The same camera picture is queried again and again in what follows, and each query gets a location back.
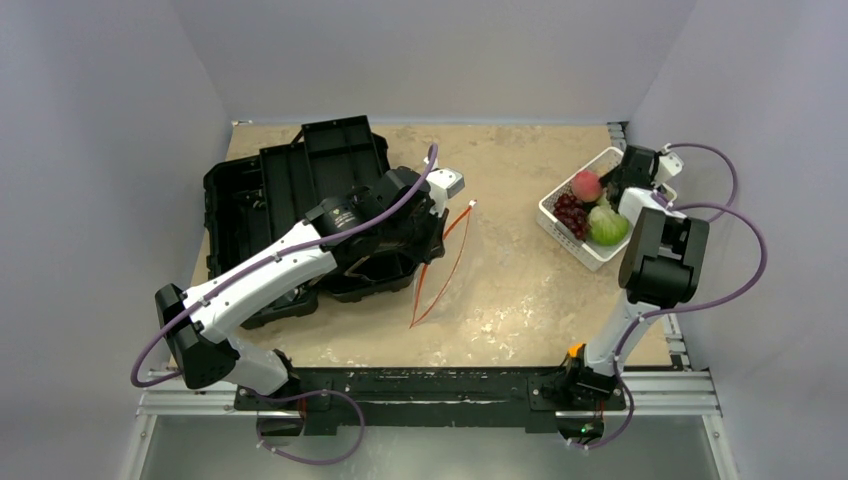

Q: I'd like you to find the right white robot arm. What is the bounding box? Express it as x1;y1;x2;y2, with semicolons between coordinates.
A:
561;146;709;407

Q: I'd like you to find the black toolbox tray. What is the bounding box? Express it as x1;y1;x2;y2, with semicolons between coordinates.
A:
260;115;390;230

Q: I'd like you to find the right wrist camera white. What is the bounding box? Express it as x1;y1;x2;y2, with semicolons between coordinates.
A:
653;150;684;187

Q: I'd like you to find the dark red grapes bunch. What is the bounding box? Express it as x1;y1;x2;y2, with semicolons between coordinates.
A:
553;193;589;241

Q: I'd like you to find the green cabbage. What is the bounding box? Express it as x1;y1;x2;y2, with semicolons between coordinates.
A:
588;199;630;247

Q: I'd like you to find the pink peach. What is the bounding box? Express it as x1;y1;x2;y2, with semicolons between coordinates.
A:
570;170;603;203

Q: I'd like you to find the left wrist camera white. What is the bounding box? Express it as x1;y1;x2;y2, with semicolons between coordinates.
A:
425;160;465;217

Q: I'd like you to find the clear zip bag orange zipper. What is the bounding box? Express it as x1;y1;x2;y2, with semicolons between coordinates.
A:
409;200;481;329

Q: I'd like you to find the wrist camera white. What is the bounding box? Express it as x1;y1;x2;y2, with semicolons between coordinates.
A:
653;150;684;187
425;160;465;217

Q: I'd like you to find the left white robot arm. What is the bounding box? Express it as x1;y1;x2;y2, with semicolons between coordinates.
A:
154;167;464;409

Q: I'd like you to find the black plastic toolbox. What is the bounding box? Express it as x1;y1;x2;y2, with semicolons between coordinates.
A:
203;153;423;330

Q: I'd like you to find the orange emergency button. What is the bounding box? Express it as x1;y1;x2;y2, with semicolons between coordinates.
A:
566;343;586;360

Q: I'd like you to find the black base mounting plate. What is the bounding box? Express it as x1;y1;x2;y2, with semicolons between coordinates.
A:
234;366;629;440

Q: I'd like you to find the aluminium frame rail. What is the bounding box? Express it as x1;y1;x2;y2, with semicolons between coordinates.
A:
136;367;721;417

